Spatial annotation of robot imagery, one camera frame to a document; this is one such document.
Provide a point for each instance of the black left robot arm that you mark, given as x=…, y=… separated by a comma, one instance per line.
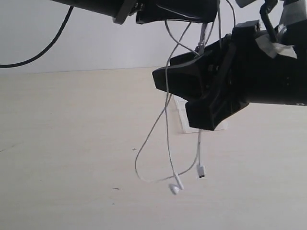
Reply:
x=99, y=6

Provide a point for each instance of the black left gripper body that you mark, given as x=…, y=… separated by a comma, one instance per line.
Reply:
x=145, y=10

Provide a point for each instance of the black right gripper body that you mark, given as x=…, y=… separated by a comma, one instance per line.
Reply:
x=250, y=68

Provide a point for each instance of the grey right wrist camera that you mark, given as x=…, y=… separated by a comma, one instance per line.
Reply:
x=244, y=3

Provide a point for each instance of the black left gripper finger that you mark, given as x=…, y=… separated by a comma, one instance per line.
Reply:
x=195, y=11

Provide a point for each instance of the clear plastic open case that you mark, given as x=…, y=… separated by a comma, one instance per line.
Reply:
x=180, y=105

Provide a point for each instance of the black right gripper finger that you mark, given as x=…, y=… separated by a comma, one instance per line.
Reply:
x=207, y=113
x=189, y=76

